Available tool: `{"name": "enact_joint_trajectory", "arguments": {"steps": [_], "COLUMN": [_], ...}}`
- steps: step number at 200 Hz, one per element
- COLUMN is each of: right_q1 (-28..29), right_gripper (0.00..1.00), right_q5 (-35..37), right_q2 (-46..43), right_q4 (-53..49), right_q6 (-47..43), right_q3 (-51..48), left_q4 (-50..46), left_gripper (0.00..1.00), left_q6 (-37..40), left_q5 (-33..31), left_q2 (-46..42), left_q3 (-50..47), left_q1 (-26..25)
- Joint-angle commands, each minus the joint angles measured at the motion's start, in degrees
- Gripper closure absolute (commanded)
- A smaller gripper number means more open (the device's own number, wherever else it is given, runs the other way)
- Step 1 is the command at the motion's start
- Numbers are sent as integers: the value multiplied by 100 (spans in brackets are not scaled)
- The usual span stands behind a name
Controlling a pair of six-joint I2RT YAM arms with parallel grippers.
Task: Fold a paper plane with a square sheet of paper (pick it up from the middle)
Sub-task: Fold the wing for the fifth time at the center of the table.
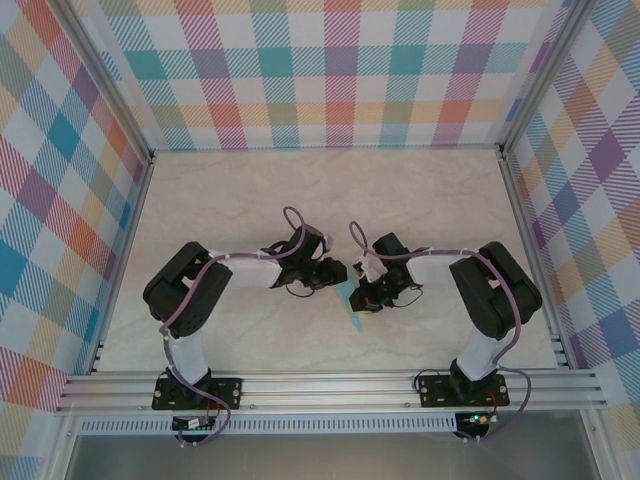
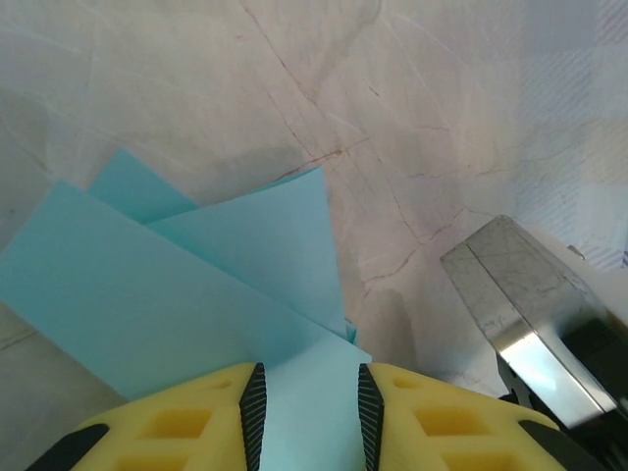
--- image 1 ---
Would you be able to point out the light blue paper sheet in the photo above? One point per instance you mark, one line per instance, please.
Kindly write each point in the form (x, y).
(357, 321)

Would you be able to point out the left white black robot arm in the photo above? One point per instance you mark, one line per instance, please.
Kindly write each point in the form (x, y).
(250, 272)

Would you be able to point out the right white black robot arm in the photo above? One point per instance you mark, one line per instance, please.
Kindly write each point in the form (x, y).
(435, 267)

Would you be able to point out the grey metal panel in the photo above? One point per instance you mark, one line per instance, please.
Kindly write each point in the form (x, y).
(325, 457)

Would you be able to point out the controller board with green light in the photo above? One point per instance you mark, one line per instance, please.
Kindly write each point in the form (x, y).
(475, 419)

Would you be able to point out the small black controller board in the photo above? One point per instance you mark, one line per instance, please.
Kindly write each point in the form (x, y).
(192, 424)

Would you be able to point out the aluminium mounting rail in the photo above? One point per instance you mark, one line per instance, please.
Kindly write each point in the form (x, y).
(325, 392)

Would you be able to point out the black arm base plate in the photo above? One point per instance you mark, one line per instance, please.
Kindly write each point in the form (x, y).
(230, 392)
(435, 392)

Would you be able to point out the aluminium side rail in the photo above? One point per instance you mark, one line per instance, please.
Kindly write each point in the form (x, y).
(559, 350)
(97, 355)

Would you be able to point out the aluminium frame post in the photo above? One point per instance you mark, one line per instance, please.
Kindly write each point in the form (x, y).
(107, 75)
(542, 75)

